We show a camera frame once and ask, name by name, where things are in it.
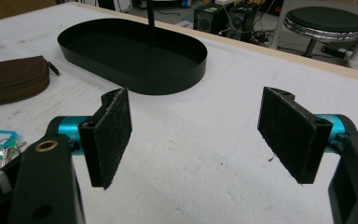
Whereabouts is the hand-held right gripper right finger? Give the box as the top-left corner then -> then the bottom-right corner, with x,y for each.
256,86 -> 347,185

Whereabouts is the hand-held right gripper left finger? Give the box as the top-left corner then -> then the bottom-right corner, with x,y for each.
55,88 -> 133,190

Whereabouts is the black oval tray key stand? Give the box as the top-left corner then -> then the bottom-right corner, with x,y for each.
57,0 -> 208,96

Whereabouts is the bunch of metal key rings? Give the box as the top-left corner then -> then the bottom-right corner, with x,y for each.
0,139 -> 28,179

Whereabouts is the brown leather zip pouch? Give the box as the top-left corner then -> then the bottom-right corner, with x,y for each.
0,55 -> 61,108

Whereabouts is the black power strip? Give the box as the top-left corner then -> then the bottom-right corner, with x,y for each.
321,45 -> 348,60

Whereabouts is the black round stool chrome rim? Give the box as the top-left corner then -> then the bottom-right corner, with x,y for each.
283,6 -> 358,59

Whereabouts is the black computer tower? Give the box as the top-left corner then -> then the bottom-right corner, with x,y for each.
193,3 -> 233,35
227,2 -> 259,42

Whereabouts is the tangle of floor cables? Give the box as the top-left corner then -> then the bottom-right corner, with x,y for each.
250,28 -> 278,48

